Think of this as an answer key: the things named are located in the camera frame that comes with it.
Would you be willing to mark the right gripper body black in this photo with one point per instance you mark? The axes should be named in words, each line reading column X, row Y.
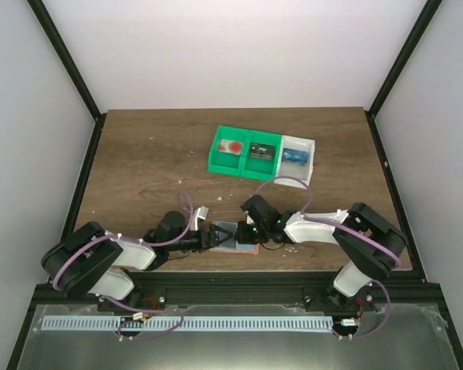
column 239, row 234

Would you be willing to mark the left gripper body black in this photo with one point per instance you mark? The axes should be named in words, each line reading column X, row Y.
column 207, row 237

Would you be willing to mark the pink card holder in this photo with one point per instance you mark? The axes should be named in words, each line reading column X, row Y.
column 234, row 248

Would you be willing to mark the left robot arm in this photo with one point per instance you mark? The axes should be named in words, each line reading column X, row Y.
column 95, row 261

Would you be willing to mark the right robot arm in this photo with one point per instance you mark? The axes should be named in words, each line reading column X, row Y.
column 372, row 243

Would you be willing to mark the red white card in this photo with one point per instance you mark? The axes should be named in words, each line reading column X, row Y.
column 232, row 147

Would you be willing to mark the black card in bin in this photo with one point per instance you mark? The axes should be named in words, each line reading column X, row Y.
column 262, row 151

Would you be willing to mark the blue card in bin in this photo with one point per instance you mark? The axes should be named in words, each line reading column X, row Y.
column 297, row 157

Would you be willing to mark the left green bin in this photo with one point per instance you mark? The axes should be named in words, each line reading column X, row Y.
column 224, row 163

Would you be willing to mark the green bin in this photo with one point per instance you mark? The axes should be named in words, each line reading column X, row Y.
column 258, row 169
column 224, row 163

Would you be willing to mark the middle green bin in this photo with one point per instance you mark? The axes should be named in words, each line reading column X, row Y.
column 258, row 169

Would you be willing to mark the white bin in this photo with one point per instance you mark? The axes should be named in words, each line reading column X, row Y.
column 285, row 172

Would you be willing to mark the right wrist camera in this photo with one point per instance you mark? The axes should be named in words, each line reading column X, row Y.
column 247, row 211

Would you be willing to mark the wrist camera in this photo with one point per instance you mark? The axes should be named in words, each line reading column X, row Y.
column 247, row 211
column 199, row 215

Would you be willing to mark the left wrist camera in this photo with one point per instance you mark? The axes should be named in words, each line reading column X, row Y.
column 199, row 215

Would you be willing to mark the light blue cable duct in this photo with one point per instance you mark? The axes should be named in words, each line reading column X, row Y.
column 192, row 323

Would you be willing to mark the black aluminium frame rail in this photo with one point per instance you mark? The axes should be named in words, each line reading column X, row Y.
column 308, row 290

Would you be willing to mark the right black frame post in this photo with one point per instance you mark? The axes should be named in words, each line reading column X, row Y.
column 416, row 33

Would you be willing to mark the black frame post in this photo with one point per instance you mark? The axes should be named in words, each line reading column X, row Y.
column 48, row 26
column 416, row 33

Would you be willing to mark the left black frame post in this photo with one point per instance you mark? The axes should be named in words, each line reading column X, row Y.
column 48, row 26

